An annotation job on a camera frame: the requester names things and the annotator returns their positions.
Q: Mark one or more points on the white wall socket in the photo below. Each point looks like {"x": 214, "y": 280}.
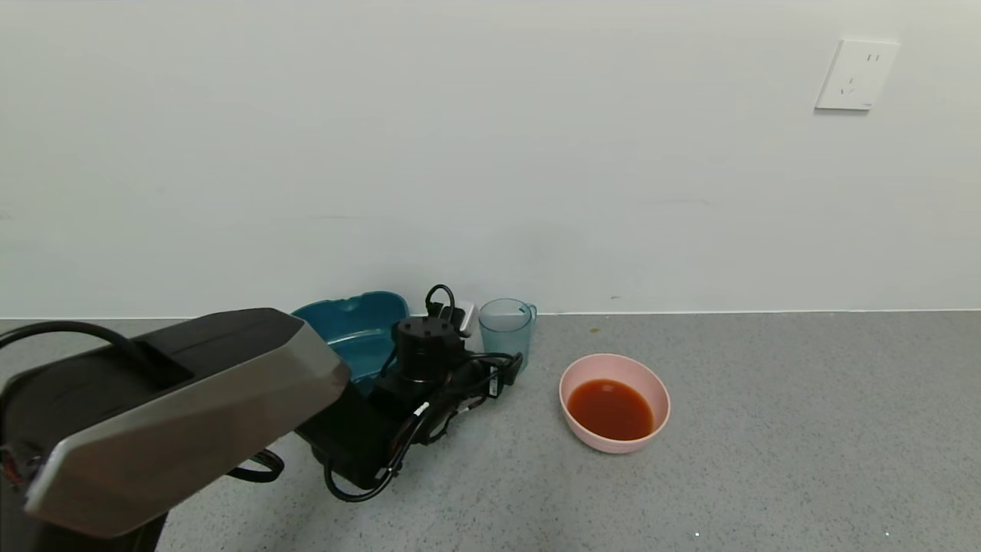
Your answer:
{"x": 857, "y": 77}

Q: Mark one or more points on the pink bowl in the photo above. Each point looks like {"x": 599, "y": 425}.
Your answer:
{"x": 651, "y": 383}

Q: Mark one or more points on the orange red liquid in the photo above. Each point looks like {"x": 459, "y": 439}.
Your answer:
{"x": 609, "y": 410}

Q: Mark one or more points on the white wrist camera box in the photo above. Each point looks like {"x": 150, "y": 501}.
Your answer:
{"x": 465, "y": 318}

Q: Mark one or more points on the dark teal plastic basin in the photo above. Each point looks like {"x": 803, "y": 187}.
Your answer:
{"x": 352, "y": 330}

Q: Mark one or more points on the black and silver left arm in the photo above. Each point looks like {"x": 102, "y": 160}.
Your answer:
{"x": 176, "y": 414}

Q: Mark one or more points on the translucent blue ribbed cup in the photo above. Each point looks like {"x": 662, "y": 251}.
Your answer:
{"x": 506, "y": 330}

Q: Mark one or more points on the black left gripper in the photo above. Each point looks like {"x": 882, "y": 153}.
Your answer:
{"x": 495, "y": 382}

